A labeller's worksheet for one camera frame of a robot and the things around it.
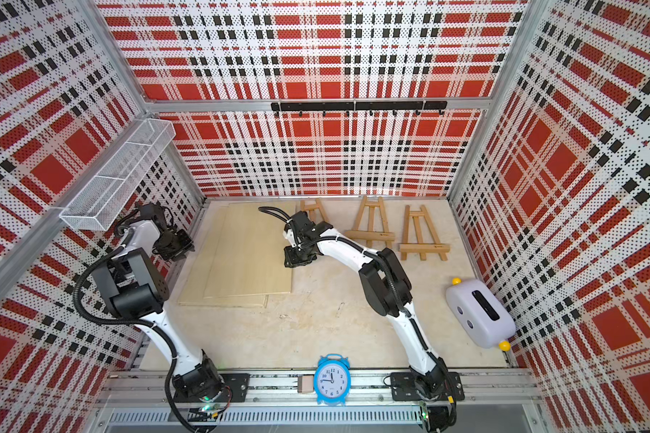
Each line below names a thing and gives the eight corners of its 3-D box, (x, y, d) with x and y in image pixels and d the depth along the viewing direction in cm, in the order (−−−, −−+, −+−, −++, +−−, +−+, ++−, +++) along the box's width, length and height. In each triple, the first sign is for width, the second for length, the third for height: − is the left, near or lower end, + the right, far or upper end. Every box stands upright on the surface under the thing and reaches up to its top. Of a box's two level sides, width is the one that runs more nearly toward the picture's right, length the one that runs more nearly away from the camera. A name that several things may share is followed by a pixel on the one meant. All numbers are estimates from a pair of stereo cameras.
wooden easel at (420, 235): (401, 260, 103) (402, 256, 100) (392, 209, 119) (393, 205, 117) (449, 260, 103) (452, 256, 100) (434, 209, 119) (436, 205, 117)
